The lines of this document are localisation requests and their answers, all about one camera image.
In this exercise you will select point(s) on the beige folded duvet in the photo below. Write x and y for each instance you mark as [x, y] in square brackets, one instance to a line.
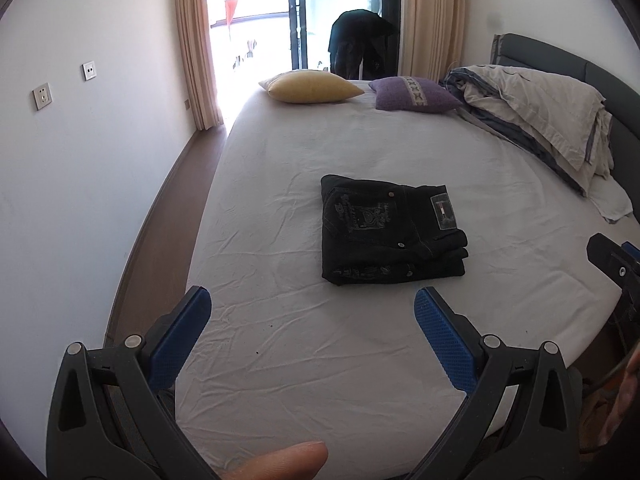
[540, 110]

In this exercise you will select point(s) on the bed with white sheet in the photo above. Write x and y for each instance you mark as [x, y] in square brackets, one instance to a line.
[300, 160]

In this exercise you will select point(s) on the beige curtain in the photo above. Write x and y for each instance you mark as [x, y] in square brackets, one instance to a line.
[435, 15]
[195, 45]

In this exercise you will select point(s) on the black denim pants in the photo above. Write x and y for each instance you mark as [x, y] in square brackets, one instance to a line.
[380, 230]

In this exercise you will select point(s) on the grey upholstered headboard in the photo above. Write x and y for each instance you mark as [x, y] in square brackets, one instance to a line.
[620, 80]

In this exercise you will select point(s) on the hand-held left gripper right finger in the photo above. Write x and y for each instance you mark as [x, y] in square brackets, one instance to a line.
[445, 340]

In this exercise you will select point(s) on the black sliding door frame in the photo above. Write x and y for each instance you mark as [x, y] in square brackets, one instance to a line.
[296, 15]

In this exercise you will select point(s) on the yellow pillow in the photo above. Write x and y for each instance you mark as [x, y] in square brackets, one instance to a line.
[310, 86]

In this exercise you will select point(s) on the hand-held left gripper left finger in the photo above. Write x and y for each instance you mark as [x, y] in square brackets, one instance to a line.
[180, 340]

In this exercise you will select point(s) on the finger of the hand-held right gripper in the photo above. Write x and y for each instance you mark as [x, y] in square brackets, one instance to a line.
[612, 262]

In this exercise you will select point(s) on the white cloth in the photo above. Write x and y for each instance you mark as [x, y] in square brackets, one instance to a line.
[612, 200]

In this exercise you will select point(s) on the person's left hand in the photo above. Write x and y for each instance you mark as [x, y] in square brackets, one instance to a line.
[280, 462]

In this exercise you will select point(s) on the purple pillow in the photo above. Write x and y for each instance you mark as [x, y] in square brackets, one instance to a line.
[415, 94]

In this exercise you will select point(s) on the dark hanging clothes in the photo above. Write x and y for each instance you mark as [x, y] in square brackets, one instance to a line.
[360, 40]

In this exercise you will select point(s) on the white wall socket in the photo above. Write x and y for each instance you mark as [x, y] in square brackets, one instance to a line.
[42, 96]

